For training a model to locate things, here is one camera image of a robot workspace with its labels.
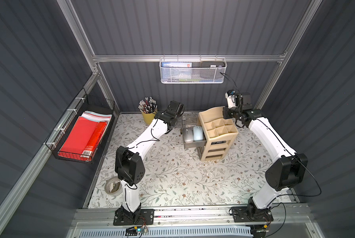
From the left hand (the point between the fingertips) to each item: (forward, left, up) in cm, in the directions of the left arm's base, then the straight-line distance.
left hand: (176, 121), depth 87 cm
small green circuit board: (-51, +21, -22) cm, 60 cm away
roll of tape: (-31, +36, -21) cm, 52 cm away
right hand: (+3, -28, +6) cm, 29 cm away
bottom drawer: (-14, -24, -17) cm, 33 cm away
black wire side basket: (+5, +50, +7) cm, 50 cm away
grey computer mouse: (-7, -7, -4) cm, 11 cm away
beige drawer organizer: (-13, -23, +5) cm, 27 cm away
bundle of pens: (+16, +19, -2) cm, 25 cm away
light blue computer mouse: (-8, -12, -1) cm, 15 cm away
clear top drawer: (-6, -12, -16) cm, 21 cm away
